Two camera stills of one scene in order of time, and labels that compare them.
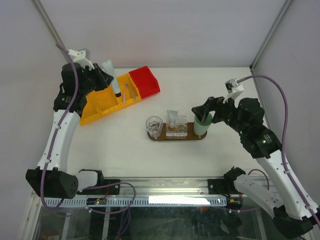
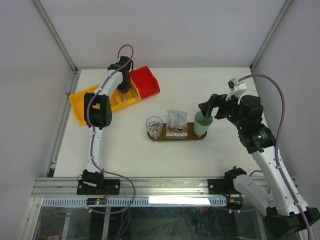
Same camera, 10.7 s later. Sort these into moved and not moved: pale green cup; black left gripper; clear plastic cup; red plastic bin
Moved: black left gripper
Not moved: red plastic bin; clear plastic cup; pale green cup
